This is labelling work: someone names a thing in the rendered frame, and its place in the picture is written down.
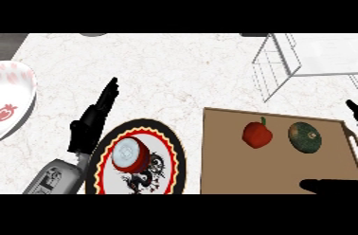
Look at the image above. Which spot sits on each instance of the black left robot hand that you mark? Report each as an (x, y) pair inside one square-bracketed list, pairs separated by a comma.
[(91, 121)]

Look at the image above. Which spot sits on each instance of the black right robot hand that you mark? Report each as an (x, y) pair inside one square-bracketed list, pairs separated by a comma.
[(331, 185)]

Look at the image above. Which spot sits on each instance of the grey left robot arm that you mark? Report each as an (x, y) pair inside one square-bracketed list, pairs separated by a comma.
[(56, 178)]

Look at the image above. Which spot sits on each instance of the brown tray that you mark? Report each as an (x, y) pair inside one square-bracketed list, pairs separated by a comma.
[(274, 169)]

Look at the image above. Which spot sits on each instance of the red bell pepper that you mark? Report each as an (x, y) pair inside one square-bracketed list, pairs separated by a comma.
[(256, 134)]

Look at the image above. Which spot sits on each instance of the red can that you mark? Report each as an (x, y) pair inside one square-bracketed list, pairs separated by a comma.
[(129, 155)]

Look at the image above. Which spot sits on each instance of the dark green squash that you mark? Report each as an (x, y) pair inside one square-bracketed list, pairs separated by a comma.
[(305, 137)]

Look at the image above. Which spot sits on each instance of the white bowl with red print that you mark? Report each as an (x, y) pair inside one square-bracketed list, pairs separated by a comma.
[(12, 96)]

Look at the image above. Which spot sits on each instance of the black-rimmed dragon plate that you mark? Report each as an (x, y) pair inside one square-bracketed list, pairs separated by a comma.
[(137, 182)]

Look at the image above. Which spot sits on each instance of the grey round object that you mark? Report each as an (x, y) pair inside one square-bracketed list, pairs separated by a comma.
[(93, 34)]

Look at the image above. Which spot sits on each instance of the dark grey object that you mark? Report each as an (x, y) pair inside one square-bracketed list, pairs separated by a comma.
[(253, 34)]

